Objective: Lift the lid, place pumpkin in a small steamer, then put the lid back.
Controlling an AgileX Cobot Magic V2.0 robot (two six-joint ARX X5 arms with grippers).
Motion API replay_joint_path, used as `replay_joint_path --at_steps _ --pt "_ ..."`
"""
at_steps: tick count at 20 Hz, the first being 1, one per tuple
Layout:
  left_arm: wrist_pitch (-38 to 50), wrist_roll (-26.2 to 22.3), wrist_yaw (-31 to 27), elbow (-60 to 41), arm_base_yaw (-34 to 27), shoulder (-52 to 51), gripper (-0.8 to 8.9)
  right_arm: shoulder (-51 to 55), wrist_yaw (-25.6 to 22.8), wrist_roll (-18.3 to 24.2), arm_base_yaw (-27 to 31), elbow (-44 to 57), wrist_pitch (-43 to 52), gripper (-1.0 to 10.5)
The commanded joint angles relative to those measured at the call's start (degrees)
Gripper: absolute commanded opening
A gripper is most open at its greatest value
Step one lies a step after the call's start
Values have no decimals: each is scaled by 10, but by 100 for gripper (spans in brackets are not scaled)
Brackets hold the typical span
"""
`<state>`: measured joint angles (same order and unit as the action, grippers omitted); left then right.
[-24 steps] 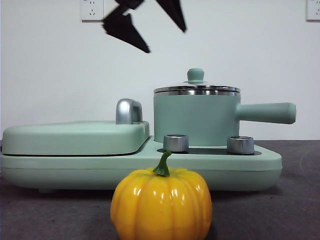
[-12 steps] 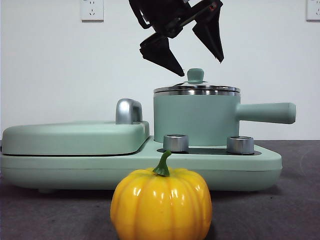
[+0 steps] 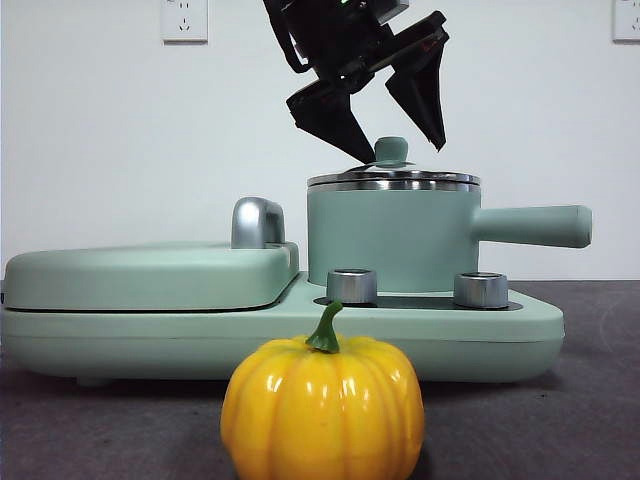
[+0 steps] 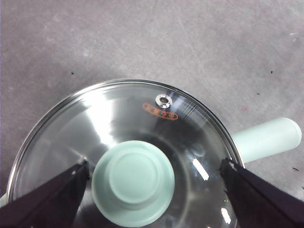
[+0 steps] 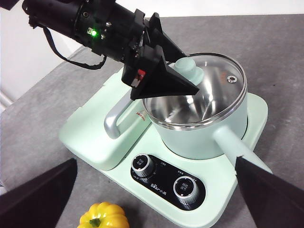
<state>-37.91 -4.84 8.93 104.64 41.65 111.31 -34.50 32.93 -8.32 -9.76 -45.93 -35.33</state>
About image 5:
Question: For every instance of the glass lid with green knob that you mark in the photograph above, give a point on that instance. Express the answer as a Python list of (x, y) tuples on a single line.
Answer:
[(190, 69)]

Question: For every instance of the yellow toy pumpkin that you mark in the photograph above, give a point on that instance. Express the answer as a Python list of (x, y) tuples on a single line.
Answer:
[(107, 213)]

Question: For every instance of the silver control knob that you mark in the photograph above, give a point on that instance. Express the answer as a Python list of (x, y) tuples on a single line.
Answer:
[(185, 187), (142, 165)]

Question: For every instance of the mint green breakfast machine base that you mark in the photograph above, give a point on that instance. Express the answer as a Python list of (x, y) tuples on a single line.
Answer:
[(213, 166)]

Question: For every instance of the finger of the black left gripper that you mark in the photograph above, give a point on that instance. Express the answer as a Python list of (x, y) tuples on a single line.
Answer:
[(161, 80), (166, 45)]

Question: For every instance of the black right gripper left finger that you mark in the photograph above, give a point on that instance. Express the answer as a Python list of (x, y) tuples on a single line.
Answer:
[(35, 204)]

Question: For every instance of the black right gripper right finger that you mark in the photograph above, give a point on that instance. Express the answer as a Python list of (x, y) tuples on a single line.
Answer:
[(273, 202)]

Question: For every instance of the black control panel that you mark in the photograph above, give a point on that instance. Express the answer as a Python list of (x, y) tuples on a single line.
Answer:
[(164, 175)]

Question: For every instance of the mint green hinged grill cover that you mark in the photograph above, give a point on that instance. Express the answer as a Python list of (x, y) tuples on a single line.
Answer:
[(90, 133)]

